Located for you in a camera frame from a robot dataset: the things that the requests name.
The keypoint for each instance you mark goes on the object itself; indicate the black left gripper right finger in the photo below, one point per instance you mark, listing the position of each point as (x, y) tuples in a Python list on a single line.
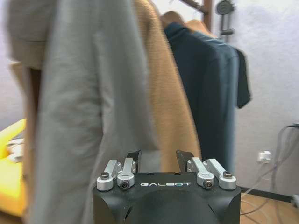
[(210, 172)]

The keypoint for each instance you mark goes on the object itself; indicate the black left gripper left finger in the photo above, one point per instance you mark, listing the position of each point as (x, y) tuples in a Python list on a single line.
[(116, 173)]

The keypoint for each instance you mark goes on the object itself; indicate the grey garment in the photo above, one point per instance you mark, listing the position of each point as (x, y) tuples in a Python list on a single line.
[(77, 93)]

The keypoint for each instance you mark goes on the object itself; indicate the tan garment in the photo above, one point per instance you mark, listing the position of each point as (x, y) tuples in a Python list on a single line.
[(168, 88)]

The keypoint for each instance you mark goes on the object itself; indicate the wooden hanger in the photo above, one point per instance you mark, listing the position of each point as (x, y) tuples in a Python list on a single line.
[(198, 26), (171, 16)]

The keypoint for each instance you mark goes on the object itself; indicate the dark teal shirt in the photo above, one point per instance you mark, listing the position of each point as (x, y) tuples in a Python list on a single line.
[(210, 81)]

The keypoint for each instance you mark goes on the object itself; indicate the yellow bedding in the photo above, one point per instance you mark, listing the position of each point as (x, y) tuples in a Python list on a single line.
[(10, 168)]

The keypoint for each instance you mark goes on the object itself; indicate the brown wooden clothes rack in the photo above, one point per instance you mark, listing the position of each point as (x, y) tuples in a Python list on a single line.
[(201, 10)]

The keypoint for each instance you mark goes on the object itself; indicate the white wall socket plug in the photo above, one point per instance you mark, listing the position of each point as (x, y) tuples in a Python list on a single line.
[(264, 156)]

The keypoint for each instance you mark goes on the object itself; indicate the grey wall shower fixture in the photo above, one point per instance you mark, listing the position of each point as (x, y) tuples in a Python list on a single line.
[(226, 16)]

